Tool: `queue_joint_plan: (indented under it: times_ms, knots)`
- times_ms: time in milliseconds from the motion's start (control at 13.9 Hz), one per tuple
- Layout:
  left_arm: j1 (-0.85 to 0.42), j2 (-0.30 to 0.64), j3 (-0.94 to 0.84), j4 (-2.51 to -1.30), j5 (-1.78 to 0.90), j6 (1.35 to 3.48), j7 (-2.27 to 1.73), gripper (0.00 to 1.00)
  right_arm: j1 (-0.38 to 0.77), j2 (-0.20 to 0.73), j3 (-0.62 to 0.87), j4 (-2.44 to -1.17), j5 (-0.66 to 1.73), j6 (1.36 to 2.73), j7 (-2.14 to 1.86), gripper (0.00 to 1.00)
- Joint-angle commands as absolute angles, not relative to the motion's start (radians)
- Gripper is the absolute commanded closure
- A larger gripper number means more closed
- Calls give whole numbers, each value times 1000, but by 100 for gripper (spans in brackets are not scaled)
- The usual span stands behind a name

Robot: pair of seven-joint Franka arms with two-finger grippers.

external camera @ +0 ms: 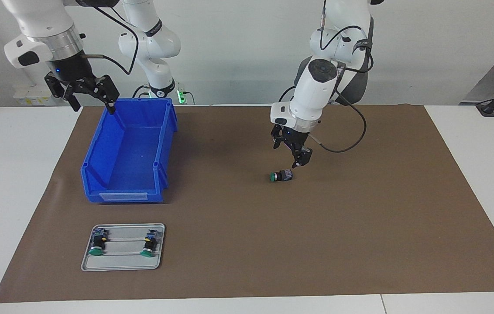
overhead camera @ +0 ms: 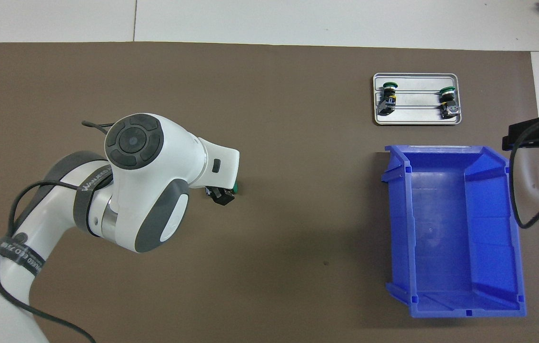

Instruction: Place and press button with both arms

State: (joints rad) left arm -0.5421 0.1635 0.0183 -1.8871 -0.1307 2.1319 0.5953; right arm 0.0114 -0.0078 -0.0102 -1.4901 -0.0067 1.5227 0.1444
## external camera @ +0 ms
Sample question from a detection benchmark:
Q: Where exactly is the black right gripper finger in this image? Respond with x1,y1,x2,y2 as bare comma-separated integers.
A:
45,74,81,113
92,75,120,115

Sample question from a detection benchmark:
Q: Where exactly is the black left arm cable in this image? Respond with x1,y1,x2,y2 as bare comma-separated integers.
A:
307,0,375,154

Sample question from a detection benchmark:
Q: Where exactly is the blue plastic storage bin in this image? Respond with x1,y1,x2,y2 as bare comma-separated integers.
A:
80,98,178,204

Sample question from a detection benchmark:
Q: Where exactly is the brown table mat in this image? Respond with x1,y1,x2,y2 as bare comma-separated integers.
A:
0,104,494,304

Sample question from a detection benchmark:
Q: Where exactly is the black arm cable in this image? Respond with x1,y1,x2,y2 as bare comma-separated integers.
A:
307,0,375,154
83,0,141,75

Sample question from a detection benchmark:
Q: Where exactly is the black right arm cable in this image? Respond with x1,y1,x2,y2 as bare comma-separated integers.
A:
83,0,141,75

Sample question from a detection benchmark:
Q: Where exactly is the silver metal tray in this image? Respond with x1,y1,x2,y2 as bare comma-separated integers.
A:
81,223,165,272

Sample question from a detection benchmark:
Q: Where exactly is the white junction box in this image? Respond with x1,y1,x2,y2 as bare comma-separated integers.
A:
13,84,62,106

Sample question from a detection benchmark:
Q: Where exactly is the green push button switch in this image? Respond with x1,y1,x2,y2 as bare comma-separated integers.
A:
270,169,293,183
140,229,160,258
89,228,109,256

